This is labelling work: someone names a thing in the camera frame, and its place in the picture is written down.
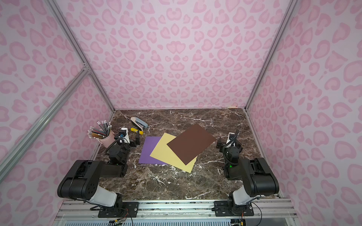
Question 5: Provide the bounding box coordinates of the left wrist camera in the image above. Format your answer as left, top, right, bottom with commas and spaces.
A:
118, 127, 130, 143

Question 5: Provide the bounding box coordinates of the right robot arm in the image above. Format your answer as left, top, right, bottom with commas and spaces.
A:
212, 138, 280, 217

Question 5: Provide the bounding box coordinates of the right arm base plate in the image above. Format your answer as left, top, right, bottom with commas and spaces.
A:
211, 201, 254, 217

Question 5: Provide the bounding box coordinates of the grey stapler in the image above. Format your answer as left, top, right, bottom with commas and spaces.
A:
130, 116, 149, 131

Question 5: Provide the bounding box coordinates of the bundle of pencils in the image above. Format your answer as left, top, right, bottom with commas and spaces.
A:
87, 121, 112, 139

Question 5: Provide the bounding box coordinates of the pink pencil cup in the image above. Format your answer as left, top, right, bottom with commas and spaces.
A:
99, 131, 115, 148

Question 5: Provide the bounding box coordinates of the brown paper sheet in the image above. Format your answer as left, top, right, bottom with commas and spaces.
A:
167, 123, 216, 165

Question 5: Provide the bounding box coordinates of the aluminium front rail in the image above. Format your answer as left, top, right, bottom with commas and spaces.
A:
55, 198, 297, 221

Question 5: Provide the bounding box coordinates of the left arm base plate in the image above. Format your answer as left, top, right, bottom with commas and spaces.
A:
98, 202, 139, 218

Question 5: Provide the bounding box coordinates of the purple paper sheet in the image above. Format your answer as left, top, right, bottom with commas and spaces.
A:
139, 136, 166, 165

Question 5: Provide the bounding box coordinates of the yellow marker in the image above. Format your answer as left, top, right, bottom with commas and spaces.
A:
130, 128, 144, 135

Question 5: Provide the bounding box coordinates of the yellow paper sheet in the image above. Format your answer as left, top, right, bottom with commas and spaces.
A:
150, 133, 197, 173

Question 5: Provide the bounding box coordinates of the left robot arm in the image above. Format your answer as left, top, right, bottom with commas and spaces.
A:
57, 129, 140, 209

